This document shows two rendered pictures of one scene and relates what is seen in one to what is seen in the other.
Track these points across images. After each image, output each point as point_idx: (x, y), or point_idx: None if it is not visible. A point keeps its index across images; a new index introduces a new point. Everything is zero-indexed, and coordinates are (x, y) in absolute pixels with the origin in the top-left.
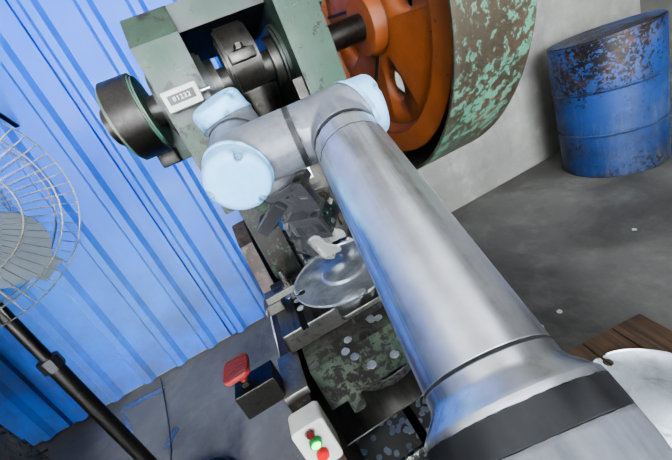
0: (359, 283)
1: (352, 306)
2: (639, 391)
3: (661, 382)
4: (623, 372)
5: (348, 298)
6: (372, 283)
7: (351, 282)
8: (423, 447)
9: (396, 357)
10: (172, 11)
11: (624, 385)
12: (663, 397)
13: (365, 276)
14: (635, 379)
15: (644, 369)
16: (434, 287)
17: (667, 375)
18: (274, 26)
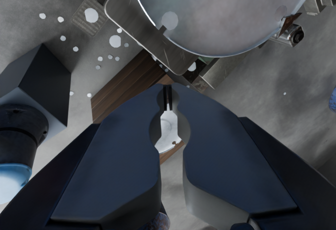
0: (191, 6)
1: (132, 19)
2: (163, 123)
3: (169, 130)
4: (173, 117)
5: None
6: (188, 35)
7: None
8: None
9: (111, 45)
10: None
11: (166, 118)
12: (161, 130)
13: (209, 11)
14: (170, 121)
15: (176, 124)
16: None
17: (173, 130)
18: None
